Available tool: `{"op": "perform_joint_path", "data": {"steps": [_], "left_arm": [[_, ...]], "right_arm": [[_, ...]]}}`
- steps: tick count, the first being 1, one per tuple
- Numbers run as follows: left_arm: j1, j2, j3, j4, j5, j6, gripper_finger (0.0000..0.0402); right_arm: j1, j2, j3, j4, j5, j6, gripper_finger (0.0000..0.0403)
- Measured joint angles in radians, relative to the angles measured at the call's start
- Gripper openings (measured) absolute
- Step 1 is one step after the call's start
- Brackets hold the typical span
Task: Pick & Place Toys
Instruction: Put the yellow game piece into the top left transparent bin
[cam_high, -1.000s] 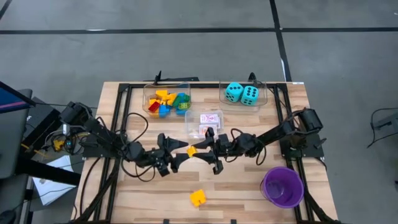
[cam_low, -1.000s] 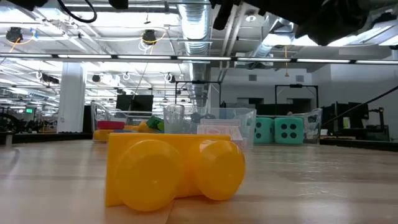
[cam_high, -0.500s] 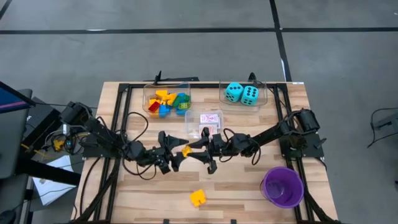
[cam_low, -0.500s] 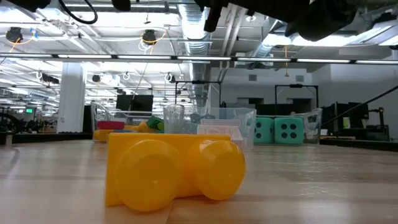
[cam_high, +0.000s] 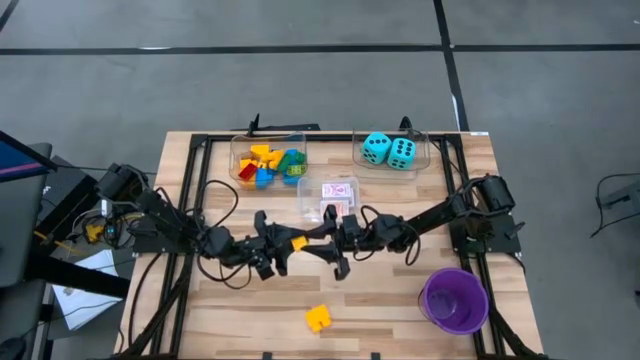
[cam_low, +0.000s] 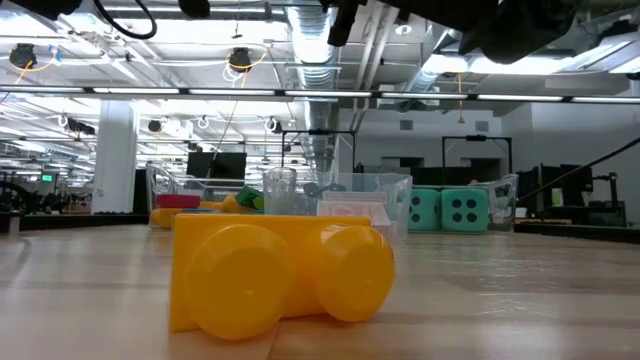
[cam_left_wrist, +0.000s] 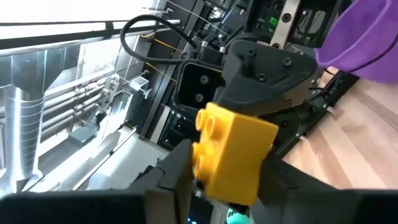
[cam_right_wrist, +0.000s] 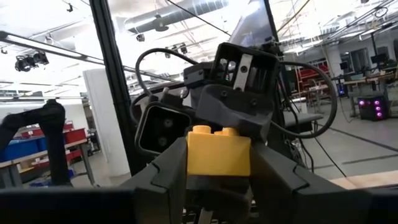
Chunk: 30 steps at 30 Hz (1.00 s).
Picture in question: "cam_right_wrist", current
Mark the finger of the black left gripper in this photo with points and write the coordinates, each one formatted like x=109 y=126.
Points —
x=236 y=109

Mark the wooden workbench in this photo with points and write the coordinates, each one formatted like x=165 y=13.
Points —
x=363 y=81

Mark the grey workbench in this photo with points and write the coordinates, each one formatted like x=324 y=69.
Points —
x=84 y=155

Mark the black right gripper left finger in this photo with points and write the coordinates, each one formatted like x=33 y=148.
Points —
x=140 y=199

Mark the computer tower purple lights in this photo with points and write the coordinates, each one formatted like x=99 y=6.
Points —
x=373 y=107

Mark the blue storage bin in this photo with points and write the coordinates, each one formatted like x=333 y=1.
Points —
x=18 y=149

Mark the black background robot arm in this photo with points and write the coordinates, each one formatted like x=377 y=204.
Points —
x=54 y=140

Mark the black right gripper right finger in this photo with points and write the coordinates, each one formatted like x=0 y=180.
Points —
x=311 y=202

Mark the large yellow two-stud block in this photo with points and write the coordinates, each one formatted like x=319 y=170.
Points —
x=217 y=155

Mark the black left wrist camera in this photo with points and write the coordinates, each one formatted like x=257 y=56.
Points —
x=161 y=130

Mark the white building pillar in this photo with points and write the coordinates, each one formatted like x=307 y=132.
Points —
x=102 y=124

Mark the linear ceiling light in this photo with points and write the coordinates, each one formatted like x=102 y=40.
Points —
x=46 y=48

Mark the blue screen monitor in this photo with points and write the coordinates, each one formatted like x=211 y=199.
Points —
x=252 y=25

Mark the silver round air duct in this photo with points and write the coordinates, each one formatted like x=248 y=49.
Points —
x=174 y=14

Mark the red storage rack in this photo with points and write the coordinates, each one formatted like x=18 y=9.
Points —
x=312 y=74

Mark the red storage bin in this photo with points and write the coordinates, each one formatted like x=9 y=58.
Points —
x=74 y=136

